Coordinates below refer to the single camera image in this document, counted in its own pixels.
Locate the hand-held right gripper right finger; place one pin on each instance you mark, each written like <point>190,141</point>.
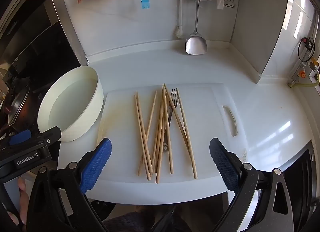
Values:
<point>225,164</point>

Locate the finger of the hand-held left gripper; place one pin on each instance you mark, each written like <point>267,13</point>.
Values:
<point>51,134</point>
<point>20,135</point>

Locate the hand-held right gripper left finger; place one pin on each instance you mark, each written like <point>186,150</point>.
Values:
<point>96,164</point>

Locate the white round bowl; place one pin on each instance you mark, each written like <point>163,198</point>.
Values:
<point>82,124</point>

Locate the pile of wooden chopsticks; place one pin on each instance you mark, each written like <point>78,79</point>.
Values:
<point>160,144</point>

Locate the metal fork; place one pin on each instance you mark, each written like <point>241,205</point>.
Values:
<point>173,102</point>

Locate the person's left hand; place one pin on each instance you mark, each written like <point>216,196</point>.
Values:
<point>23,197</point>

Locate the brown cooking pot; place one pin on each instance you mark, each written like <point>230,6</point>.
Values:
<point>30,112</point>

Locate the glass pot lid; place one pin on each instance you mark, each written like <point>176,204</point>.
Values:
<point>17,104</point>

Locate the white plastic cutting board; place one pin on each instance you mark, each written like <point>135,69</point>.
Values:
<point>120,122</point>

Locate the person's dark clothing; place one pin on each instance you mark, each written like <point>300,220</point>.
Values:
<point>130,222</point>

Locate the black glass stove unit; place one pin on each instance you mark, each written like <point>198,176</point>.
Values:
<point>37,46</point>

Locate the gas pipe valve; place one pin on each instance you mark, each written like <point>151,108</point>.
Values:
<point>301,74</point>

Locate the metal spatula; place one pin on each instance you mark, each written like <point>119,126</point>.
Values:
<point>195,45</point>

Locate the white bottle brush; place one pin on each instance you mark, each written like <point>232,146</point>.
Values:
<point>179,31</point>

